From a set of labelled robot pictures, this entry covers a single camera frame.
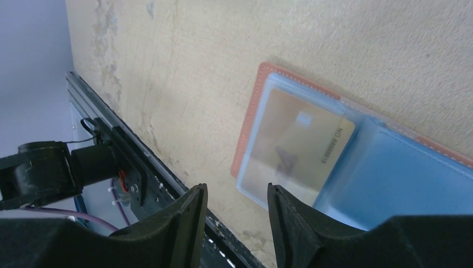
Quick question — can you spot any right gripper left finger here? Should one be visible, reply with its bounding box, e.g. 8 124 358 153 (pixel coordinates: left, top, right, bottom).
111 184 208 267

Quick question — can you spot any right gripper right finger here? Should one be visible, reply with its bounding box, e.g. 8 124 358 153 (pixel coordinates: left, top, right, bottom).
267 183 365 267

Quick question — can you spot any gold credit card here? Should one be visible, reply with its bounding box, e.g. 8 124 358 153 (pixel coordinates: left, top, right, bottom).
237 88 355 208

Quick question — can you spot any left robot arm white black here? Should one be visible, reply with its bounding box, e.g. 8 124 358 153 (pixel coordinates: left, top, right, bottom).
1 141 119 210

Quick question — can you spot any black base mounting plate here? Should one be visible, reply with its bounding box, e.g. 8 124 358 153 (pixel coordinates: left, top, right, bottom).
94 118 263 267

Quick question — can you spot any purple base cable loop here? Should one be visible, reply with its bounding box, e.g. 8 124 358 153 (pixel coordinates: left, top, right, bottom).
22 177 134 234

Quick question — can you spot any aluminium frame rail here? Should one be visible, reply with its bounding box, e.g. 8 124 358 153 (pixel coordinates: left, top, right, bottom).
65 71 188 201

